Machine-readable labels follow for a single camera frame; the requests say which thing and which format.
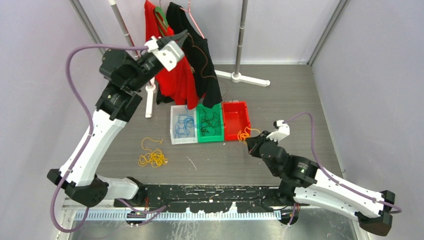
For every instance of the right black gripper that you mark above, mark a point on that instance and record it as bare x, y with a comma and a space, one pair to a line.
253, 143

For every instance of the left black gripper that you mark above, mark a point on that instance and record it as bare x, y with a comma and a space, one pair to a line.
179, 38

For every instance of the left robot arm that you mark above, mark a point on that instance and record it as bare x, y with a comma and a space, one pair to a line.
127, 70

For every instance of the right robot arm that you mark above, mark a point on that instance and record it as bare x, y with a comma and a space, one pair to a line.
304, 182

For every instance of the black t-shirt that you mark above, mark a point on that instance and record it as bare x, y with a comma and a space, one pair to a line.
197, 52

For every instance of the red plastic bin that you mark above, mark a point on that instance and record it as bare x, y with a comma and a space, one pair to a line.
235, 119

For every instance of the green clothes hanger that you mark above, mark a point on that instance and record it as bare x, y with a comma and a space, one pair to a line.
161, 20

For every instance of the pink clothes hanger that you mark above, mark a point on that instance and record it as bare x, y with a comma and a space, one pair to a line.
188, 12

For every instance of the red t-shirt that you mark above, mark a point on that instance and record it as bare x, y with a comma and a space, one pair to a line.
177, 85

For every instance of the green plastic bin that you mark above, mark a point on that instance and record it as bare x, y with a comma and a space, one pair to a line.
210, 124

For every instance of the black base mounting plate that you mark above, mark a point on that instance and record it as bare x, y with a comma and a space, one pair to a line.
208, 198

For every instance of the left rack pole with base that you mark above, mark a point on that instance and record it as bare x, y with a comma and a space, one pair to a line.
150, 88

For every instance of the white plastic bin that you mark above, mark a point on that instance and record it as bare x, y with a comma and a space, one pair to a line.
183, 129

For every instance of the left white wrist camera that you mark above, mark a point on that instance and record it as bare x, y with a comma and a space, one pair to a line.
168, 56

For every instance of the white slotted cable duct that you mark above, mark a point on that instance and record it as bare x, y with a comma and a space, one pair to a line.
232, 215

